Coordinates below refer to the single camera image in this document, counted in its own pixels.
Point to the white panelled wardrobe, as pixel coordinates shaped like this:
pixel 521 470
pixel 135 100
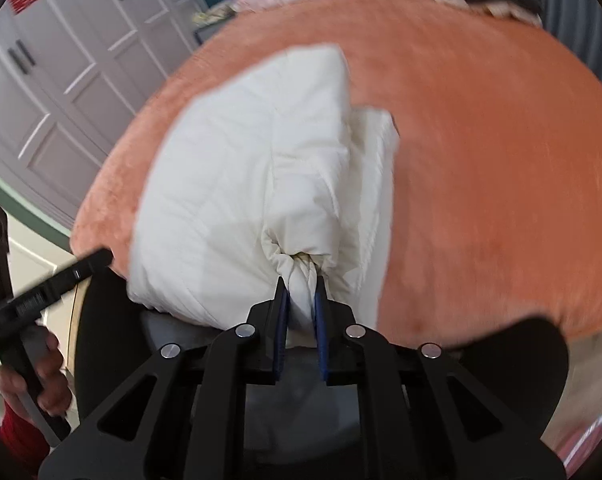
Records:
pixel 71 85

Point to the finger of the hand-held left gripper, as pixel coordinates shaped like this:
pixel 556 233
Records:
pixel 81 267

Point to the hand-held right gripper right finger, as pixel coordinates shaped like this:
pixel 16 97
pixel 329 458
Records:
pixel 322 330

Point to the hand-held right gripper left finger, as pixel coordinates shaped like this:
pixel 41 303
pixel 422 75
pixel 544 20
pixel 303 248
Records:
pixel 281 330

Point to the white fluffy cloth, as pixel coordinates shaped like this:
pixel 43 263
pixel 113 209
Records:
pixel 501 10

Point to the person's black pants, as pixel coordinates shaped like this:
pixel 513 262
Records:
pixel 106 340

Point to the grey striped curtain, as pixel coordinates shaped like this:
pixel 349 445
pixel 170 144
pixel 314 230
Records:
pixel 576 20

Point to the person's left hand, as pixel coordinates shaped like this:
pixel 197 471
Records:
pixel 56 380

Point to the orange blanket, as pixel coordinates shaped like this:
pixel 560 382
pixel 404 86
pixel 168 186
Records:
pixel 481 160

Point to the pale crumpled item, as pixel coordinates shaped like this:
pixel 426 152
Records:
pixel 213 17

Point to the person's red-sleeved left forearm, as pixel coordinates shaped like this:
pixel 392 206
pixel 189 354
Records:
pixel 18 435

